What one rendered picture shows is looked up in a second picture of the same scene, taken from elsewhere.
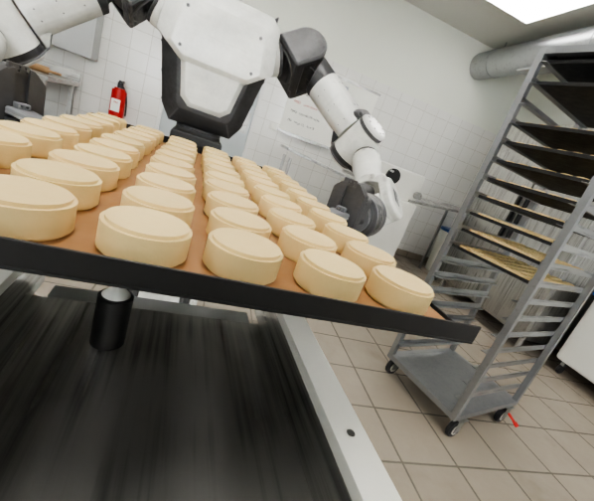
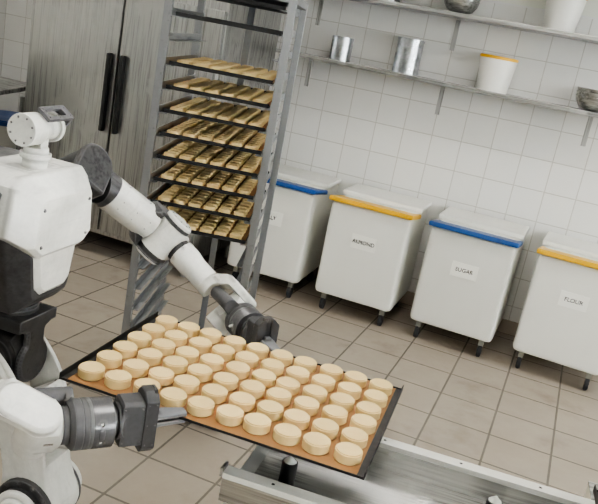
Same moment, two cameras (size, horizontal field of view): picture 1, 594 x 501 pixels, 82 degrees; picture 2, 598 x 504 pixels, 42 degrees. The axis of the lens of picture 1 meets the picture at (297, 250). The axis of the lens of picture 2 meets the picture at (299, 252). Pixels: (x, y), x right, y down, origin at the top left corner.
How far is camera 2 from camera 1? 1.49 m
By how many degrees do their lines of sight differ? 52
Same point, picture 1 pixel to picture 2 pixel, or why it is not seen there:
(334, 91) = (134, 201)
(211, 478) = (366, 484)
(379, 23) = not seen: outside the picture
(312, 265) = (379, 400)
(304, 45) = (97, 169)
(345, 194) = (265, 328)
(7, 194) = (362, 435)
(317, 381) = not seen: hidden behind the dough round
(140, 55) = not seen: outside the picture
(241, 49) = (78, 217)
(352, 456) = (393, 444)
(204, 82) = (52, 264)
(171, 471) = (360, 490)
